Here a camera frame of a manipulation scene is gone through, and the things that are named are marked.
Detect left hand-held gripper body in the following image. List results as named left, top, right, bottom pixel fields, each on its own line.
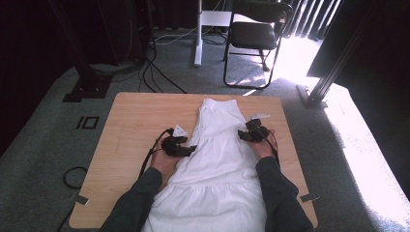
left=160, top=123, right=191, bottom=159

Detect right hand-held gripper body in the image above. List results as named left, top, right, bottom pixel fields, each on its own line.
left=242, top=112, right=272, bottom=144

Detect white skirt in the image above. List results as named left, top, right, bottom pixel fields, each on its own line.
left=141, top=98, right=269, bottom=232

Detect person's right hand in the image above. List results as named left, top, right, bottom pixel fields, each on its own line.
left=247, top=129, right=278, bottom=160

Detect person's left hand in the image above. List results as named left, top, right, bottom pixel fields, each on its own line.
left=150, top=136, right=182, bottom=182

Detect aluminium profile stand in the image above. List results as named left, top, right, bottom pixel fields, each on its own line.
left=296, top=0, right=379, bottom=109

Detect grey tape piece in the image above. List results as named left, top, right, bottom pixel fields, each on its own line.
left=73, top=194, right=90, bottom=206
left=299, top=191, right=321, bottom=204

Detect black folding chair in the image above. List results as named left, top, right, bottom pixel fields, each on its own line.
left=222, top=0, right=295, bottom=90

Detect black metal stand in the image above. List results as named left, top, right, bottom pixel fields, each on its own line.
left=47, top=0, right=114, bottom=103

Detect vertical window blinds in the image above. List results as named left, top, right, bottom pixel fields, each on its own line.
left=283, top=0, right=343, bottom=42

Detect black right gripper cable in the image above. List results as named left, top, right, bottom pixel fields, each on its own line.
left=264, top=129, right=282, bottom=169

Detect black floor cables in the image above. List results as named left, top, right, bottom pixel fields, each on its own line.
left=137, top=56, right=189, bottom=95

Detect white desk frame leg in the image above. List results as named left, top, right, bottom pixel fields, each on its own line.
left=193, top=0, right=259, bottom=68

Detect white floor cable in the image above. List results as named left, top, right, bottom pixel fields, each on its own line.
left=154, top=26, right=198, bottom=46

